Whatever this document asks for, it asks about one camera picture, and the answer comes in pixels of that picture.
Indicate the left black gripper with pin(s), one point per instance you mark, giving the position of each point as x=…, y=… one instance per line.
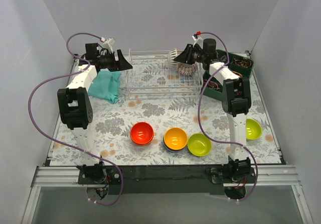
x=117, y=62

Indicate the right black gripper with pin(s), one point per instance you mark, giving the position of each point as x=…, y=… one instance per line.
x=191, y=54

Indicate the blue patterned bowl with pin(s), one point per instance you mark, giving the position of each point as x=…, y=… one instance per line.
x=186, y=69

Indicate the white pink bowl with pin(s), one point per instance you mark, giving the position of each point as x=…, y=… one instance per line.
x=171, y=63

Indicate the lime green bowl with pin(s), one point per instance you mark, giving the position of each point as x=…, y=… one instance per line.
x=253, y=129
x=199, y=145

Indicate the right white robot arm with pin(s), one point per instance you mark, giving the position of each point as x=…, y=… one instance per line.
x=236, y=102

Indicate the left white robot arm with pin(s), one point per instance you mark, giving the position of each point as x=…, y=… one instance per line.
x=74, y=103

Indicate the teal cloth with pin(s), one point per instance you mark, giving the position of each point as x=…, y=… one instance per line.
x=106, y=86

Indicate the floral table mat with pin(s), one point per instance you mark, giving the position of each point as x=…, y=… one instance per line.
x=112, y=123

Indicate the green compartment organizer tray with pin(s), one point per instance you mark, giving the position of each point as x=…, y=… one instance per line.
x=239, y=65

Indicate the red orange bowl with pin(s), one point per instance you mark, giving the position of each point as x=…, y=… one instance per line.
x=141, y=133

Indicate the yellow orange bowl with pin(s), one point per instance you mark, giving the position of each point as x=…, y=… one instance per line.
x=175, y=139

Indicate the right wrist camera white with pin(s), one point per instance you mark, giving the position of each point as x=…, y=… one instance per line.
x=197, y=39

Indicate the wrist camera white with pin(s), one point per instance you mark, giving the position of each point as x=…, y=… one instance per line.
x=197, y=39
x=108, y=44

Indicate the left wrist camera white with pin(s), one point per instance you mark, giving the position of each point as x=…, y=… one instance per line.
x=108, y=44

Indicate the white wire dish rack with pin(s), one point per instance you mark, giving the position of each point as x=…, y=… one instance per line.
x=151, y=77

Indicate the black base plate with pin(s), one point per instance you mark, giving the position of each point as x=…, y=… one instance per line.
x=143, y=179

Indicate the aluminium frame rail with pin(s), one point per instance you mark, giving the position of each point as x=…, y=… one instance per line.
x=272, y=195

